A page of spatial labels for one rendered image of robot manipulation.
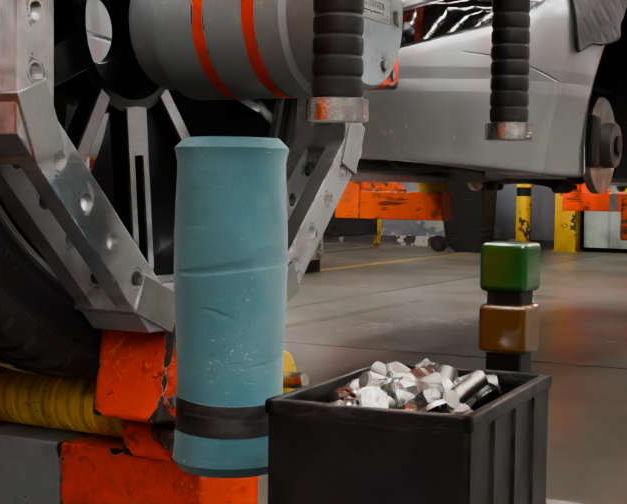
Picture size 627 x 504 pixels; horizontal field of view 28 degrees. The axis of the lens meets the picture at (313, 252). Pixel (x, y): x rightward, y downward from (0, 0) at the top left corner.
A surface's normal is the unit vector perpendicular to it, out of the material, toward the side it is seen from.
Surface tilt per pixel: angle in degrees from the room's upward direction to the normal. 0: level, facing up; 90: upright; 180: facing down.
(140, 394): 80
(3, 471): 90
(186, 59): 124
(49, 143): 90
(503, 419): 90
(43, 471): 90
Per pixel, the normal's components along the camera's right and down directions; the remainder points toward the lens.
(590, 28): 0.67, 0.01
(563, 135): 0.54, 0.19
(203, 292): -0.39, 0.07
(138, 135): 0.87, 0.04
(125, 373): -0.48, -0.14
